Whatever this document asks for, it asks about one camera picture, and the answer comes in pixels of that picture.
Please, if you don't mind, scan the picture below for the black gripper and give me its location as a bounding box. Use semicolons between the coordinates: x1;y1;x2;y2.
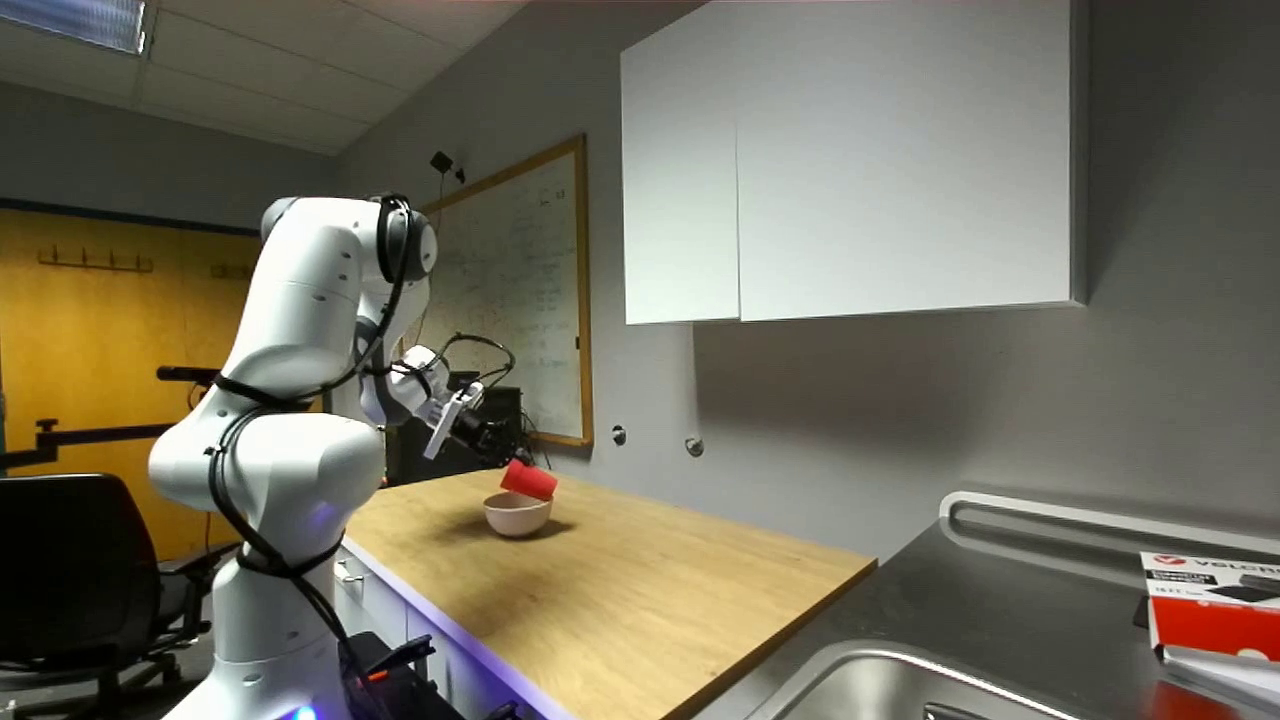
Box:
443;389;527;478

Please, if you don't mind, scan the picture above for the red plastic cup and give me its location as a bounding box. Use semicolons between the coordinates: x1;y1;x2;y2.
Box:
495;457;561;506

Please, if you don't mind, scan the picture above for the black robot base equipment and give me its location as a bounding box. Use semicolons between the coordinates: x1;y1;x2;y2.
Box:
341;632;467;720

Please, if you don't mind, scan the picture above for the white ceramic bowl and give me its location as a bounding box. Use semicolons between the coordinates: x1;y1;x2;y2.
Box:
481;486;558;538

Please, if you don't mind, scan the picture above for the black box on counter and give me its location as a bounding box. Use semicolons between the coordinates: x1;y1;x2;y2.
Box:
379;384;527;486

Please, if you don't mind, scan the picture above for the wood framed whiteboard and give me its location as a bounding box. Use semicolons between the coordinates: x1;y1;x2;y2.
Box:
421;128;601;461

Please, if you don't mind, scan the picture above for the black office chair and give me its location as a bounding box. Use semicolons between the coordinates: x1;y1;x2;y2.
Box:
0;467;203;691

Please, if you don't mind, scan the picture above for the stainless steel sink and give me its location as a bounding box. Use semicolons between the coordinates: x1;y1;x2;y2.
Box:
740;643;1089;720

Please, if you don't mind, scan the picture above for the ceiling light panel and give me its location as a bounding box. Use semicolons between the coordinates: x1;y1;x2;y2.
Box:
0;0;157;58

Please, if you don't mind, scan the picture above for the red and white box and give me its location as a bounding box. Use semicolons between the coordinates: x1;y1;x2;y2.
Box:
1135;542;1280;672

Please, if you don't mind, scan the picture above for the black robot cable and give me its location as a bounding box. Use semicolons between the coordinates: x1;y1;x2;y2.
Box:
200;376;353;652

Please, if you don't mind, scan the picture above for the small black wall device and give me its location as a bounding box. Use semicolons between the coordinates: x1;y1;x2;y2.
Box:
424;147;472;186

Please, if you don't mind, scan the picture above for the yellow wall panel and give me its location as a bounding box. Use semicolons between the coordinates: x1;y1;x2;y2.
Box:
0;195;271;568

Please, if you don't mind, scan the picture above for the white wall cabinet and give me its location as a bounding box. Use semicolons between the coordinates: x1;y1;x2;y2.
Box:
615;0;1089;328

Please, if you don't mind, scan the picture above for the wall coat hook rail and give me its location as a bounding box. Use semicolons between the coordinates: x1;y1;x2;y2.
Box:
34;243;160;278

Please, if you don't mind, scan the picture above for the white wire dish rack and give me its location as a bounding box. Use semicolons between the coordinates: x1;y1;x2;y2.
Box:
935;486;1280;565

